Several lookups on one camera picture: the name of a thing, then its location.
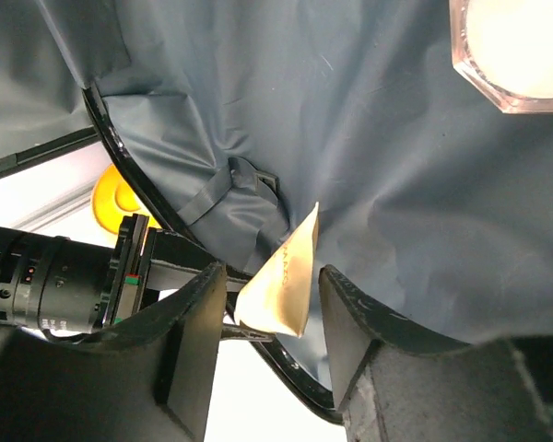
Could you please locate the cream gold tube bottle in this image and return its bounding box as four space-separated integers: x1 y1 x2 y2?
234 204 319 338

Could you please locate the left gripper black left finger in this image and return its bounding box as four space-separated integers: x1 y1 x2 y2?
0 263 226 441

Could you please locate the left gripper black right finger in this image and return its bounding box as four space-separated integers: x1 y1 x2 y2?
319 266 553 441

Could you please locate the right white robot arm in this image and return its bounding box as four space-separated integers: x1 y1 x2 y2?
0 215 216 346

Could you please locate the yellow round plate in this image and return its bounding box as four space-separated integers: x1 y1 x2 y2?
91 164 160 235

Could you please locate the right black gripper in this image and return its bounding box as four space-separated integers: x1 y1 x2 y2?
101 212 250 328

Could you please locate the black white space suitcase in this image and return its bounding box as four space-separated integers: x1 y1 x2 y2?
0 1 553 425

